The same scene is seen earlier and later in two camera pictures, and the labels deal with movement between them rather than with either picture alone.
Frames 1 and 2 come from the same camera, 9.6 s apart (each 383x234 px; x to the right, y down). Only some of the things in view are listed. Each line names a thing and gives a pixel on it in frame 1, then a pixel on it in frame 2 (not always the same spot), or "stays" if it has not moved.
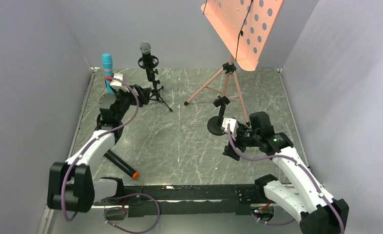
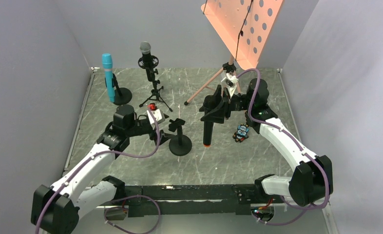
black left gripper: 137,94 → 156,133
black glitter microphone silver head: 145,47 stays
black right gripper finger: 229,151 → 217,115
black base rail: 147,200 stays
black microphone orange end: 122,164 → 209,103
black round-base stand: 214,124 → 179,145
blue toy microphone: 107,63 stays
